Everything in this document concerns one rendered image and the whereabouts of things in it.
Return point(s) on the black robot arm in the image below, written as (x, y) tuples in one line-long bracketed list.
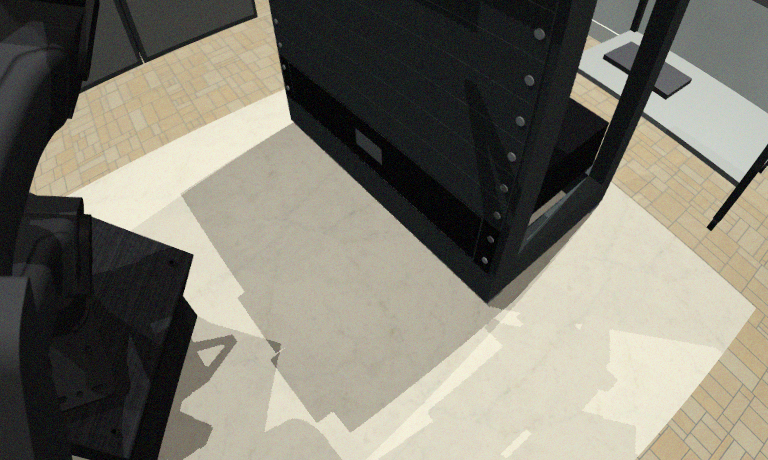
[(45, 54)]

